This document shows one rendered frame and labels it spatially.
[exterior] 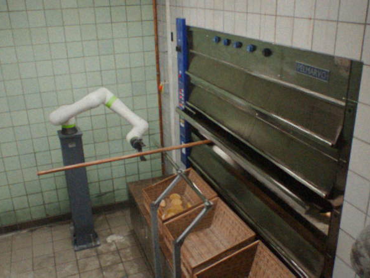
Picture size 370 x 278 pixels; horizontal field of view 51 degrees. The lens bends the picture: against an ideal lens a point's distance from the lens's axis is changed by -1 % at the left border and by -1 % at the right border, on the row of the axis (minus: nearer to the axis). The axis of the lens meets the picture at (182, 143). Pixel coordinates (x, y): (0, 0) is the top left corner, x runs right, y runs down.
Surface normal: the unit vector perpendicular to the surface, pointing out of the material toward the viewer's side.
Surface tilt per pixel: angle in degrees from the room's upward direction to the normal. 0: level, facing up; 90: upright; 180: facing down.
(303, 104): 68
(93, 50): 90
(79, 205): 90
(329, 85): 90
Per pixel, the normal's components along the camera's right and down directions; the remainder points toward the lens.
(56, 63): 0.35, 0.34
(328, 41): -0.93, 0.16
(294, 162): -0.89, -0.17
